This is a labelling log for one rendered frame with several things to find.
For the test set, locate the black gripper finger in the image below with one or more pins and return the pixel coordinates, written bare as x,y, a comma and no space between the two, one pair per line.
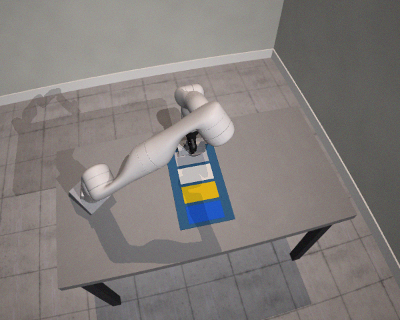
192,145

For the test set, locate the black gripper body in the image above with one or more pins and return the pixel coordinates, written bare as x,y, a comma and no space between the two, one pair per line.
192,135

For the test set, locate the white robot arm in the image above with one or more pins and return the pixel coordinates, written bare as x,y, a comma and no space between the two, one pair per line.
197,114

